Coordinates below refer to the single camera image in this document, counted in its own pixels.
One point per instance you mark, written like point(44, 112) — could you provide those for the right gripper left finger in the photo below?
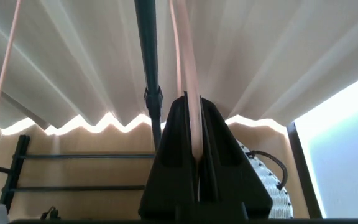
point(166, 193)

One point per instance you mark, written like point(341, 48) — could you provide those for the black clothes rack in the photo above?
point(149, 46)

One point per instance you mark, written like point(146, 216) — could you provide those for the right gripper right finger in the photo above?
point(238, 193)

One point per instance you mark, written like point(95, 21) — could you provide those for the white laundry basket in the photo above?
point(272, 193)

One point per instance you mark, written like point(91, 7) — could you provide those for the pink clothes hanger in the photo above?
point(2, 77)
point(191, 77)

